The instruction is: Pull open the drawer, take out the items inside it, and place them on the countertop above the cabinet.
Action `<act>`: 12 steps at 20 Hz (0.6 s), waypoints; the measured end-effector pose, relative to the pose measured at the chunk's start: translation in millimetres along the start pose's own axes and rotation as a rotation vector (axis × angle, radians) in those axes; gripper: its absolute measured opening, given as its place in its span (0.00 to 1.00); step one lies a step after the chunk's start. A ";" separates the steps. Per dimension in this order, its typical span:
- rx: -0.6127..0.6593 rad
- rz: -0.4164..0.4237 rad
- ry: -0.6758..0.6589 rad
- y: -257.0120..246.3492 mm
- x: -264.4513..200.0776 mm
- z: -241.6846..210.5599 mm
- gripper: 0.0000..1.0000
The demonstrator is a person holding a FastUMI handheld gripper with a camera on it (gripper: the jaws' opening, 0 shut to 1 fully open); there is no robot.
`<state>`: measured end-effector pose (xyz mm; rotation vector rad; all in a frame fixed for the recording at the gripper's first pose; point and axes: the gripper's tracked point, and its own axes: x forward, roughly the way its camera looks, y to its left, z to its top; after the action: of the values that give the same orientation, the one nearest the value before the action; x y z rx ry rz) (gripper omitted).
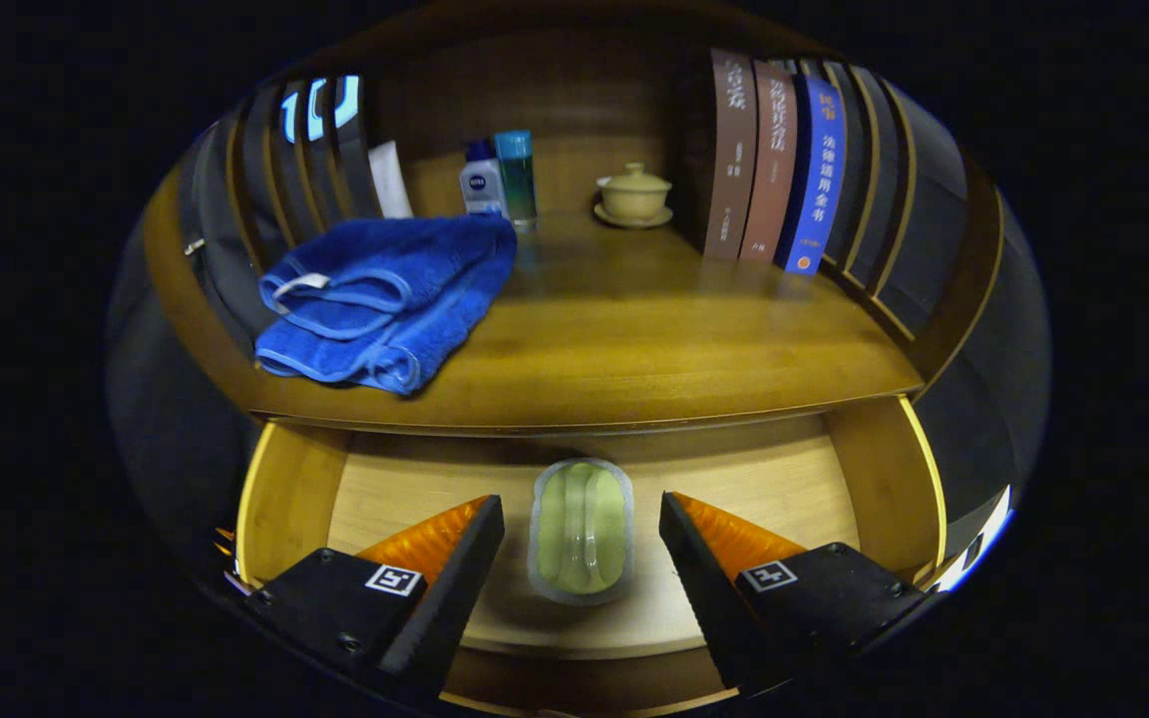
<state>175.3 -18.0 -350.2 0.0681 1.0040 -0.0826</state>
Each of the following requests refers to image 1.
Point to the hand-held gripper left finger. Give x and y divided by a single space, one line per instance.
455 588

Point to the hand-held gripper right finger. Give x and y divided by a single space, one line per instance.
704 588

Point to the wooden drawer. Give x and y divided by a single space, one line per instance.
415 489

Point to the wooden countertop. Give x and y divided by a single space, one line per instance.
654 339

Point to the wooden cabinet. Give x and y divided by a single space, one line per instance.
584 110

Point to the blue folded towel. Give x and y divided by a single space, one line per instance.
385 289

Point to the beige lidded teacup with saucer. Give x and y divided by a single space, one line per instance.
634 197

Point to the white bottle with blue cap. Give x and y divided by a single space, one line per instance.
480 184

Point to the white tube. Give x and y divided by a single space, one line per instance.
391 184

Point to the teal bottle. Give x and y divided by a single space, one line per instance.
518 179

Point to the blue book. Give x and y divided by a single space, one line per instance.
816 179

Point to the reddish brown book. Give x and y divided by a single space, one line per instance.
770 165

